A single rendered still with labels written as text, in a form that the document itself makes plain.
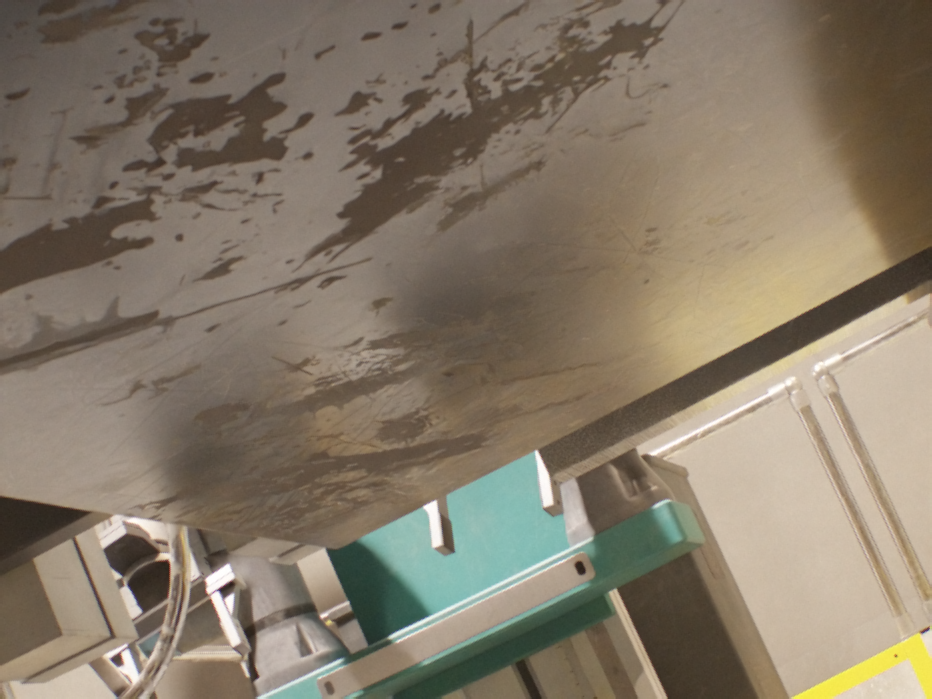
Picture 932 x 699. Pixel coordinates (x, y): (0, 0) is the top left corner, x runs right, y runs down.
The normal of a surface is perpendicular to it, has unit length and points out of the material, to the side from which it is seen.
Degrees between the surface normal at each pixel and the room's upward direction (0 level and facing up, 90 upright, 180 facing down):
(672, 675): 90
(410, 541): 90
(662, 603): 90
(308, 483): 180
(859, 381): 90
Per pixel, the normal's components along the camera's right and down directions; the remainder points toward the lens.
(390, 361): 0.41, 0.88
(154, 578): -0.37, -0.49
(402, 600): -0.29, -0.12
